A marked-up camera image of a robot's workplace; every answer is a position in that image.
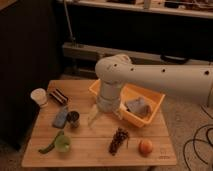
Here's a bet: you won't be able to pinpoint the wooden shelf with items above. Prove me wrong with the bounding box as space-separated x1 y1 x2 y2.
56 0 213 19

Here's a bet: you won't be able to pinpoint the dark grape bunch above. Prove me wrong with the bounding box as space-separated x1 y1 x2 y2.
108 128 130 155

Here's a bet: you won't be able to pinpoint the orange fruit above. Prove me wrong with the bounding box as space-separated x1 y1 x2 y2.
139 139 153 156

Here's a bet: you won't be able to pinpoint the dark cabinet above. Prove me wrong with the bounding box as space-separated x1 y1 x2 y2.
0 0 61 150

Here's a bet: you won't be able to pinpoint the green chili pepper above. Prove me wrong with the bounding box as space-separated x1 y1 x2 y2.
38 130 64 154

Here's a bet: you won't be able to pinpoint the yellow plastic bin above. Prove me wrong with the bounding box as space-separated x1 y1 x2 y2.
89 79 165 128

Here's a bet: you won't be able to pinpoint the green plastic cup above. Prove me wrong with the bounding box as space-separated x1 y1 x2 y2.
54 135 70 152

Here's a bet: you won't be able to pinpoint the white plastic cup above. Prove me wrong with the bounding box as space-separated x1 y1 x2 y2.
30 88 48 108

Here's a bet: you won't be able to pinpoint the dark metal can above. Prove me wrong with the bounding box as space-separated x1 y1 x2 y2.
67 111 80 128

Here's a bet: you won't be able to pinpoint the grey baseboard rail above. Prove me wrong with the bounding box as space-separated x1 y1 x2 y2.
62 42 213 66

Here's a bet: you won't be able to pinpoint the grey blue towel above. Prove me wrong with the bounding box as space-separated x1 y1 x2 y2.
125 97 152 118

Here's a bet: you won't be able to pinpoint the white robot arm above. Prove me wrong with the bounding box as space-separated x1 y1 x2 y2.
89 54 213 128

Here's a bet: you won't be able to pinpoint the dark striped rectangular block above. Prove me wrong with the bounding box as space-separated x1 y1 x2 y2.
49 89 69 106

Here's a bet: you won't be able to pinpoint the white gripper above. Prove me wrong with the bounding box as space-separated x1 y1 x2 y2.
88 95 122 125

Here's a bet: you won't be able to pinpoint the blue sponge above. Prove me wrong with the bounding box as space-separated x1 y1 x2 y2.
52 106 68 129

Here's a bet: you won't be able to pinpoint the black floor cables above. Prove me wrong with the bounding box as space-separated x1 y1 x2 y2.
182 105 213 162

